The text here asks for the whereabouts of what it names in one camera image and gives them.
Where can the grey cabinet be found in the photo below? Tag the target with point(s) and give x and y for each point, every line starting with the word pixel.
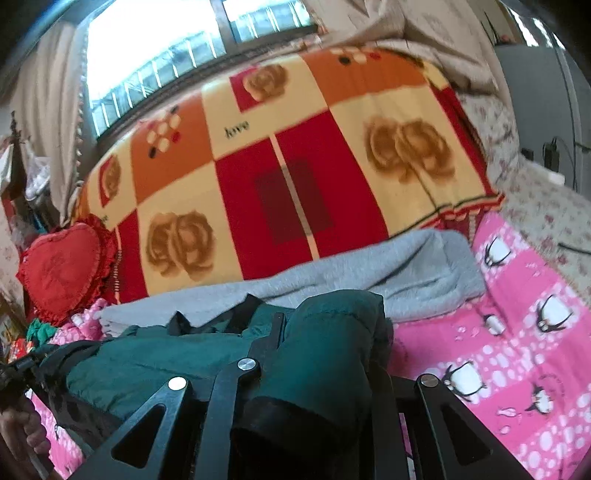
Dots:
pixel 531 101

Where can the beige curtain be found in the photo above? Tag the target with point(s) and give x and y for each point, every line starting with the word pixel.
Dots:
pixel 46 115
pixel 415 46

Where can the pink penguin bedsheet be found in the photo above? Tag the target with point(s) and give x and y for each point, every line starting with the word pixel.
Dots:
pixel 508 323

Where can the person's left hand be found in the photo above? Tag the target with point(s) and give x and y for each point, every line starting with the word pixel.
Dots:
pixel 32 434

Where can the red heart pillow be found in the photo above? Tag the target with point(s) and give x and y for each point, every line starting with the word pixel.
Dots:
pixel 60 272

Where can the green quilted jacket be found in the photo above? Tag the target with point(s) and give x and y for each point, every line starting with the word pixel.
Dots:
pixel 314 378

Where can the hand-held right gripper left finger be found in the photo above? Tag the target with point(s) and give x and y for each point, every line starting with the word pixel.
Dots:
pixel 272 341

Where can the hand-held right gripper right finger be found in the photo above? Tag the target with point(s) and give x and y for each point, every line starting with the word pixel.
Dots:
pixel 429 408

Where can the floral bedsheet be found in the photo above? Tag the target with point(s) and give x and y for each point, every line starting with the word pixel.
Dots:
pixel 545 217

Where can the black charger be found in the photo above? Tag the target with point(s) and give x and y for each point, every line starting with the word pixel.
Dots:
pixel 550 156

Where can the rose print blanket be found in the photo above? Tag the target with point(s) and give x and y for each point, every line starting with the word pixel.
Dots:
pixel 295 138

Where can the window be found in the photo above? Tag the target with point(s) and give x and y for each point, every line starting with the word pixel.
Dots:
pixel 152 41

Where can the green cloth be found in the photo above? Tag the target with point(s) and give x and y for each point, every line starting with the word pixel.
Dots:
pixel 44 333

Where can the grey fleece blanket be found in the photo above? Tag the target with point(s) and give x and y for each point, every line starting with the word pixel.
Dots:
pixel 369 267

